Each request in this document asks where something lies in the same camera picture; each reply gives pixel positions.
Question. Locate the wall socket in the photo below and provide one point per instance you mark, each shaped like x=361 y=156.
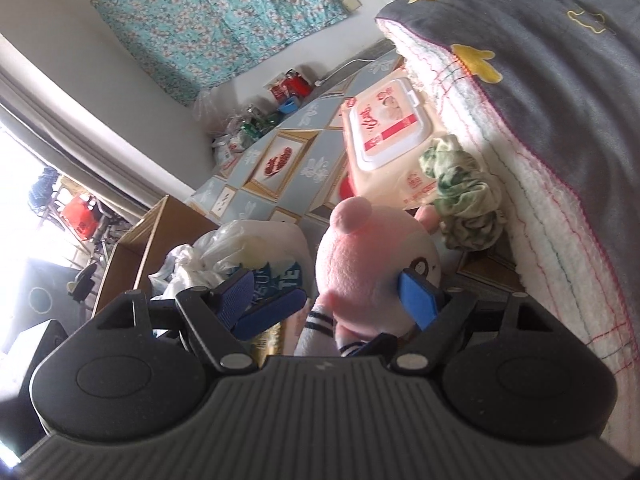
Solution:
x=352 y=5

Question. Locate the small blue container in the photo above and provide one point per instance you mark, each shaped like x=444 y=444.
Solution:
x=289 y=106

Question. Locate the pink plush toy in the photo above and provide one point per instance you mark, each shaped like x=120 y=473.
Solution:
x=358 y=265

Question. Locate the grey blanket with yellow patches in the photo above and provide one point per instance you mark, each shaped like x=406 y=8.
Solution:
x=546 y=93

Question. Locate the brown cardboard box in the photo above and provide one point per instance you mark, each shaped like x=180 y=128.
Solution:
x=142 y=250

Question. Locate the white plastic bag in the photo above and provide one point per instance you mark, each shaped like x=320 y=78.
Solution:
x=275 y=252

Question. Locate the cotton swab bag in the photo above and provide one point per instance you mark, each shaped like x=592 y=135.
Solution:
x=276 y=297

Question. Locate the pink wet wipes pack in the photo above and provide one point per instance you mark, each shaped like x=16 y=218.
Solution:
x=387 y=128

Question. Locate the grey window curtain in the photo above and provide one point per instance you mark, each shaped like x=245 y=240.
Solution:
x=57 y=130

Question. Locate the clear bag of bottles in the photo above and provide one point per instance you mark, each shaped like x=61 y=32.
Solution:
x=231 y=132

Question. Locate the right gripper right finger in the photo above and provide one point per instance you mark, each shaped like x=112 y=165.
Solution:
x=461 y=334

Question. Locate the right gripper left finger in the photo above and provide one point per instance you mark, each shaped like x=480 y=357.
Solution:
x=205 y=316

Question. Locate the teal floral wall cloth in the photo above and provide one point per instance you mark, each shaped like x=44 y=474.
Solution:
x=187 y=46

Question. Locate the red kettle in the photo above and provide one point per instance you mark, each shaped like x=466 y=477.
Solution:
x=297 y=84

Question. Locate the green white scrunchie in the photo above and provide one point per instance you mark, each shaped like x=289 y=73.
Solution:
x=468 y=198

